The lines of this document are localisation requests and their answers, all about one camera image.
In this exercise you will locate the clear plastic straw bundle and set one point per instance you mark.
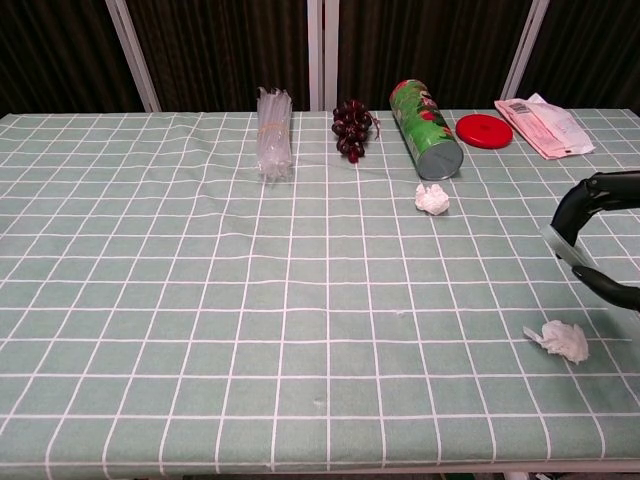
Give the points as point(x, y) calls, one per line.
point(274, 135)

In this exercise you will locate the dark red grape bunch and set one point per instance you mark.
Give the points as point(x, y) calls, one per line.
point(351, 127)

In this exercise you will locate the green chips can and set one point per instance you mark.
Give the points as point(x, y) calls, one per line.
point(425, 132)

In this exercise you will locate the white pink plastic package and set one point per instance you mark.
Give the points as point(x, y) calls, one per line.
point(542, 125)

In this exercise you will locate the dark pleated screen panel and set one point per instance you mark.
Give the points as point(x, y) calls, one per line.
point(225, 50)
point(600, 50)
point(50, 50)
point(425, 45)

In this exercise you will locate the red round lid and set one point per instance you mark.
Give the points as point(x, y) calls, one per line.
point(484, 131)

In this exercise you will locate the white double screen frame post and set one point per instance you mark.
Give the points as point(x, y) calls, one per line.
point(315, 50)

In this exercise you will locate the teal hand brush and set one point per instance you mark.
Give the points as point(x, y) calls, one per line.
point(570, 255)

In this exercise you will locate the green checked tablecloth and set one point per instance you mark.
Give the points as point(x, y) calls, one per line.
point(200, 300)

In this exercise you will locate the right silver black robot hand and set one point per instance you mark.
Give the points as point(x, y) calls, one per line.
point(575, 200)

